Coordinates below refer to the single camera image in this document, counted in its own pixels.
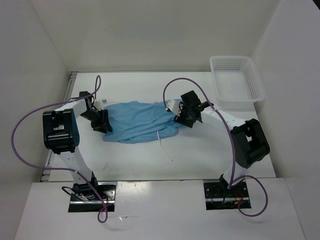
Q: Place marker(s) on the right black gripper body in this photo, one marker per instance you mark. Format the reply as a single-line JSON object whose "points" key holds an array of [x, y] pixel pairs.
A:
{"points": [[185, 118]]}

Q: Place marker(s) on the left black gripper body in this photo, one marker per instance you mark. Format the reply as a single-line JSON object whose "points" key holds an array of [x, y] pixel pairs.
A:
{"points": [[98, 119]]}

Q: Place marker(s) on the light blue shorts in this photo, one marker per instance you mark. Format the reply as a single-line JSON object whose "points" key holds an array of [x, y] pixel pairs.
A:
{"points": [[137, 122]]}

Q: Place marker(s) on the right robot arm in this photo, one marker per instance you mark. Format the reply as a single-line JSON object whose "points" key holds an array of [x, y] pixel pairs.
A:
{"points": [[248, 141]]}

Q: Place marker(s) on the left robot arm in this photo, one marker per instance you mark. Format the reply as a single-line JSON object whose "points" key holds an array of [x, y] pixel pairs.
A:
{"points": [[61, 135]]}

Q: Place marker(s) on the white plastic basket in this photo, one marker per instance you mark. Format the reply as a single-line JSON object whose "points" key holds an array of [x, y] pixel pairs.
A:
{"points": [[236, 80]]}

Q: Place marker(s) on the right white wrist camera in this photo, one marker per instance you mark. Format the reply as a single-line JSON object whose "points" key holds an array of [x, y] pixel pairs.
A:
{"points": [[174, 106]]}

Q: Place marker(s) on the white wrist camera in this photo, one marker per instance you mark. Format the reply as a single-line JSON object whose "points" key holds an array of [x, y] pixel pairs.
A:
{"points": [[174, 106], [100, 104]]}

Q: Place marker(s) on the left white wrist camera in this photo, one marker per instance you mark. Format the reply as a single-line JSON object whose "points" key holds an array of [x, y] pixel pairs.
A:
{"points": [[100, 104]]}

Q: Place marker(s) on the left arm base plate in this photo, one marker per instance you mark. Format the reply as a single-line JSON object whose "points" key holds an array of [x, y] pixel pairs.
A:
{"points": [[79, 203]]}

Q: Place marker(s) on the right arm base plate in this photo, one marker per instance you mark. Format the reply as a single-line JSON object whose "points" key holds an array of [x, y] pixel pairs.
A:
{"points": [[218, 199]]}

